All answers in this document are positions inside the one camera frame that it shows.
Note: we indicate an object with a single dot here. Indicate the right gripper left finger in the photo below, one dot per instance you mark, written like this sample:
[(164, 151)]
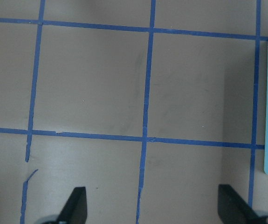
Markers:
[(75, 209)]

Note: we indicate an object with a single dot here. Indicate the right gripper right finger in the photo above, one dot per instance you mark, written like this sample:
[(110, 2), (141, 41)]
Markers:
[(232, 209)]

